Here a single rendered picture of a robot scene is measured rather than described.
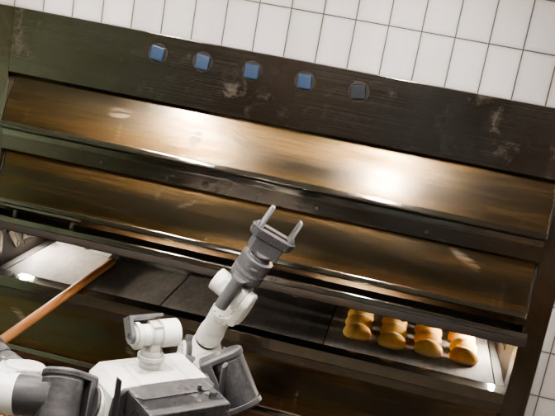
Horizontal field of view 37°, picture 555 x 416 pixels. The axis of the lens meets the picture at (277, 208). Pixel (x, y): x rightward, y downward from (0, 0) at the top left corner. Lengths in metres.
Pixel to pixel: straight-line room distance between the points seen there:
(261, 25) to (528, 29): 0.80
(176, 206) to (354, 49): 0.78
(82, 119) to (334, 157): 0.84
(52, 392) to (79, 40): 1.32
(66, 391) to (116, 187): 1.11
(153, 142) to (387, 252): 0.83
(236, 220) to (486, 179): 0.80
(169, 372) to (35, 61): 1.30
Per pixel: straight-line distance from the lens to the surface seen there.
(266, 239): 2.11
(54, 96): 2.89
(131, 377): 1.94
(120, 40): 2.77
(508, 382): 2.83
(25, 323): 2.65
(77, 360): 3.02
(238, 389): 2.08
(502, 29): 2.59
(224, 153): 2.68
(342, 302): 2.59
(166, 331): 1.95
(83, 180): 2.89
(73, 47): 2.83
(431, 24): 2.58
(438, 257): 2.70
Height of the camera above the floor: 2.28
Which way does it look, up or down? 14 degrees down
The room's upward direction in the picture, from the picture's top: 10 degrees clockwise
